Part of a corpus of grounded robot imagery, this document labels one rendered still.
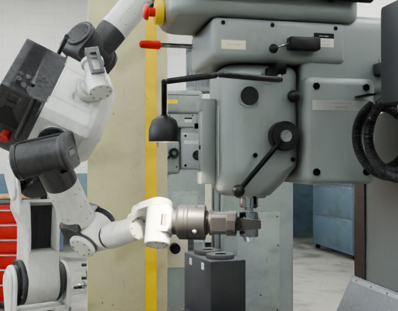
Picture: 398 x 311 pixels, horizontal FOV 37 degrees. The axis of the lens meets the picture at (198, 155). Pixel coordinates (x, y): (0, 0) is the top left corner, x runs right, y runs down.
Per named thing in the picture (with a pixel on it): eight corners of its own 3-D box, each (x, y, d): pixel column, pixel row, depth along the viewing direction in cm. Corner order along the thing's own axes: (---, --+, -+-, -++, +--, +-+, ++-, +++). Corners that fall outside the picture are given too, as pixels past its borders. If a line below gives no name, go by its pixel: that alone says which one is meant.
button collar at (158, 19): (156, 21, 144) (157, -4, 144) (152, 27, 150) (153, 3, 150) (165, 21, 145) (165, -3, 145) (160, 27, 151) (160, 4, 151)
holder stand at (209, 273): (210, 323, 182) (210, 257, 182) (184, 307, 202) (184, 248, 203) (245, 319, 187) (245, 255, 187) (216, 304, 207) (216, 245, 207)
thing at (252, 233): (250, 234, 155) (249, 214, 155) (261, 236, 151) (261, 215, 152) (236, 236, 153) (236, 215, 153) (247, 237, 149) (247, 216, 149)
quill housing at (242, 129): (224, 197, 140) (224, 60, 140) (204, 193, 160) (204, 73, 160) (302, 197, 144) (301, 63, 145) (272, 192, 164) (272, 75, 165)
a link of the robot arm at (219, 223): (235, 207, 146) (186, 206, 147) (235, 246, 146) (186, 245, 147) (237, 203, 159) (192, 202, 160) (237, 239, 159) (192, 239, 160)
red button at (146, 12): (143, 18, 145) (143, 1, 145) (141, 21, 149) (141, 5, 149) (157, 18, 145) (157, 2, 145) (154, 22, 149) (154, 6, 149)
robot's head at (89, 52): (86, 91, 163) (86, 73, 156) (79, 66, 167) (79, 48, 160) (108, 87, 165) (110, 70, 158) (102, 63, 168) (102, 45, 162)
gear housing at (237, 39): (212, 58, 138) (212, 15, 138) (190, 73, 161) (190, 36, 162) (347, 63, 145) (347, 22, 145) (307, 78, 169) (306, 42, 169)
